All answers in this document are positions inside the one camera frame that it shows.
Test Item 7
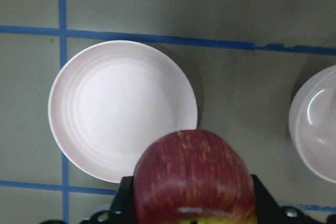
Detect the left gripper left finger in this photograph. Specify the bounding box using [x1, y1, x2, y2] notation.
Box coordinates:
[109, 176, 134, 224]

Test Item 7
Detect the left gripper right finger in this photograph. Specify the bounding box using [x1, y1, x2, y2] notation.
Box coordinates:
[251, 174, 281, 224]

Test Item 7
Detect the red yellow apple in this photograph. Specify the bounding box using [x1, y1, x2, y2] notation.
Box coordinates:
[133, 130, 257, 223]

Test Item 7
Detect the pink bowl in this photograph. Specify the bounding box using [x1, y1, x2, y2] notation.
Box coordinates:
[288, 66, 335, 183]

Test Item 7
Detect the pink plate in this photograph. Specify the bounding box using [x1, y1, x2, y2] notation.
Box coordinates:
[48, 40, 198, 183]

